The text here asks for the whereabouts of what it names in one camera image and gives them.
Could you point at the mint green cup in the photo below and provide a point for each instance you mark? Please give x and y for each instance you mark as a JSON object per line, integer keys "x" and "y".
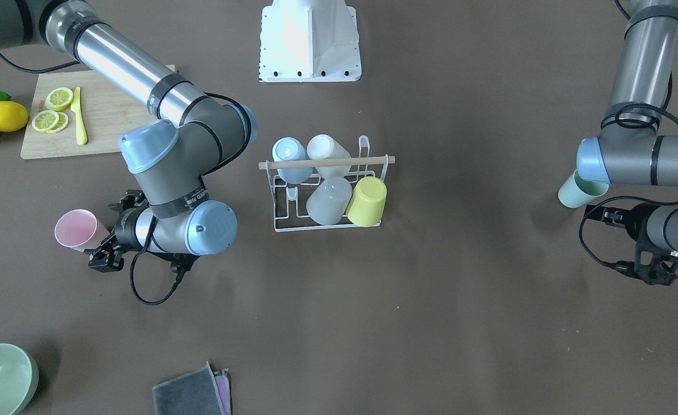
{"x": 577, "y": 191}

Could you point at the yellow cup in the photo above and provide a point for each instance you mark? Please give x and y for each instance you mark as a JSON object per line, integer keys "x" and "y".
{"x": 367, "y": 203}

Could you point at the pink cup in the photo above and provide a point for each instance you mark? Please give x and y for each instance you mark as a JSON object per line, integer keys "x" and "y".
{"x": 80, "y": 230}

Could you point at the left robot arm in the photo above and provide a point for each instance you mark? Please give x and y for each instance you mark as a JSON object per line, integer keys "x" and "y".
{"x": 638, "y": 143}

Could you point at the white wire cup rack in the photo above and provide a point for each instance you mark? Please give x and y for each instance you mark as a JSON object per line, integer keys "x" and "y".
{"x": 289, "y": 213}

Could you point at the lemon slice top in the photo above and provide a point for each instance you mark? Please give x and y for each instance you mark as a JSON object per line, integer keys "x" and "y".
{"x": 59, "y": 99}

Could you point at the wooden cutting board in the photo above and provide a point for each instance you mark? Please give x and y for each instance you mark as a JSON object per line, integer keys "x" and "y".
{"x": 107, "y": 112}

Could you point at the light blue cup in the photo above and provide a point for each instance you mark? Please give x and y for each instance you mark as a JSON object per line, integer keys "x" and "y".
{"x": 289, "y": 149}

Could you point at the grey cup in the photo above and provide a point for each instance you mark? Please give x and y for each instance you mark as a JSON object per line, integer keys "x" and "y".
{"x": 328, "y": 202}

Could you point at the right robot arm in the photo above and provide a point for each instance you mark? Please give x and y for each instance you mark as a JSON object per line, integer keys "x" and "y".
{"x": 172, "y": 216}

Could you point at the pink cloth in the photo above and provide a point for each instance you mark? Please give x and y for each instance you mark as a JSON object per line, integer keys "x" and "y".
{"x": 222, "y": 380}

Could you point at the lemon slice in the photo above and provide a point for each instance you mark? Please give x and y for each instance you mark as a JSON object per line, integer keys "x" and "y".
{"x": 61, "y": 124}
{"x": 59, "y": 99}
{"x": 45, "y": 121}

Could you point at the yellow lemon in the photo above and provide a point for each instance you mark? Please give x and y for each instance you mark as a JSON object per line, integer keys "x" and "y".
{"x": 13, "y": 116}

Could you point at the yellow plastic knife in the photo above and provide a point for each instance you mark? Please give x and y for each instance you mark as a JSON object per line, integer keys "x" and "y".
{"x": 81, "y": 134}

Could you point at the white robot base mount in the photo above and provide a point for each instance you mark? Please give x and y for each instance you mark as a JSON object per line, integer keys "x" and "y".
{"x": 309, "y": 41}

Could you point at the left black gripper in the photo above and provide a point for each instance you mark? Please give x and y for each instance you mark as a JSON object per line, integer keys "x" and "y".
{"x": 636, "y": 219}

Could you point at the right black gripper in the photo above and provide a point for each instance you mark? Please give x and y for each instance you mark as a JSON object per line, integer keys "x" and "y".
{"x": 124, "y": 228}

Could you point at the grey cloth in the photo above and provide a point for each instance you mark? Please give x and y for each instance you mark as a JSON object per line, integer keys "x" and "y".
{"x": 193, "y": 393}

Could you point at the mint green bowl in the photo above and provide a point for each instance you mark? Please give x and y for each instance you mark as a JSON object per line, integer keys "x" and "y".
{"x": 19, "y": 377}

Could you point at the white cup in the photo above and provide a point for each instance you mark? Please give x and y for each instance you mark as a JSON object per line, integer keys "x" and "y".
{"x": 324, "y": 147}

